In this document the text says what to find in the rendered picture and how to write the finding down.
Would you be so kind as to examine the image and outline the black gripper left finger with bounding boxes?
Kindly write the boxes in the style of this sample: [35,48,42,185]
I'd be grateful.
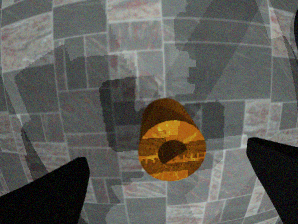
[0,157,89,224]

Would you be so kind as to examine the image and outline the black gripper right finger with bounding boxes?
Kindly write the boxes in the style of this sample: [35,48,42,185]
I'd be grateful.
[246,137,298,224]

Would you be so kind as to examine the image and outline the orange knob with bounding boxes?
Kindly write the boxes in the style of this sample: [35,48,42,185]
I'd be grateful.
[138,99,206,181]

